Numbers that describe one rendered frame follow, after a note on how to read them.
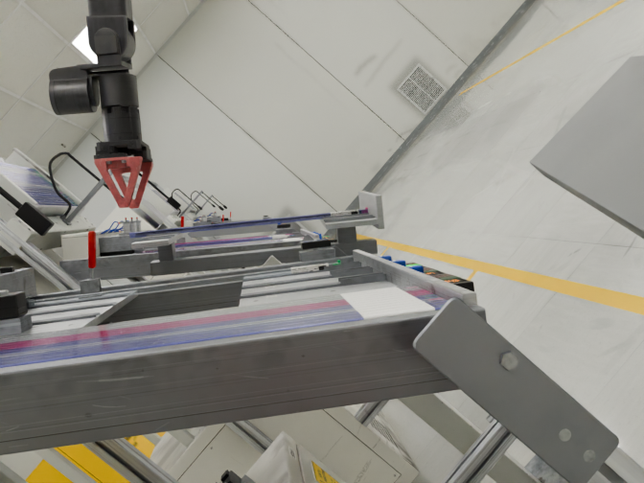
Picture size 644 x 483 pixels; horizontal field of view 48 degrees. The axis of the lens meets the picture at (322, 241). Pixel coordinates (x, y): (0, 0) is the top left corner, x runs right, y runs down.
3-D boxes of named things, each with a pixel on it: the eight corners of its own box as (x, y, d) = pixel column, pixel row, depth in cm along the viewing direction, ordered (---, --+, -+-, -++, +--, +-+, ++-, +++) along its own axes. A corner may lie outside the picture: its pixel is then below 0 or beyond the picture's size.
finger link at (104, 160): (98, 209, 104) (91, 145, 104) (107, 210, 112) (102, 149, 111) (145, 205, 105) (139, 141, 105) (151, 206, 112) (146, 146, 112)
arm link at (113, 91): (130, 64, 108) (139, 72, 114) (84, 68, 108) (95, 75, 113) (135, 110, 108) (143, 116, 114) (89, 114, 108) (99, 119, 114)
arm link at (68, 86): (115, 26, 105) (128, 34, 113) (36, 32, 104) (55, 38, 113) (126, 108, 107) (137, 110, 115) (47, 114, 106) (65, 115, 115)
